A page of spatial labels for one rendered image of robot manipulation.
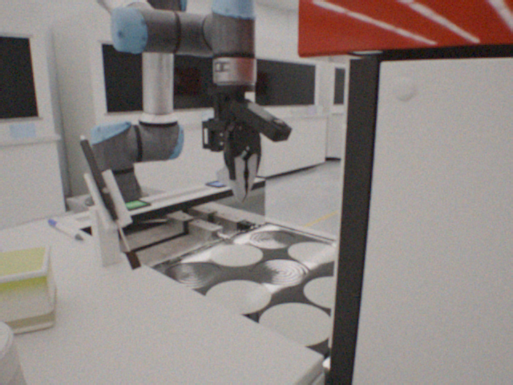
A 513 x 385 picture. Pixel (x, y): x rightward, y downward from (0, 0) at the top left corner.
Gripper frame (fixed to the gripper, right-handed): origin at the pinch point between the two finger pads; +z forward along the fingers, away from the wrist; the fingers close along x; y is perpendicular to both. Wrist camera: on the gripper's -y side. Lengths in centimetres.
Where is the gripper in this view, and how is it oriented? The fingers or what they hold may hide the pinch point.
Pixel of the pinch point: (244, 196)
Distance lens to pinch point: 69.0
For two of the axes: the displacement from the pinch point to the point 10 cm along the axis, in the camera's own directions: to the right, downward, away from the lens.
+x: -6.2, 2.1, -7.5
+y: -7.8, -1.7, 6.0
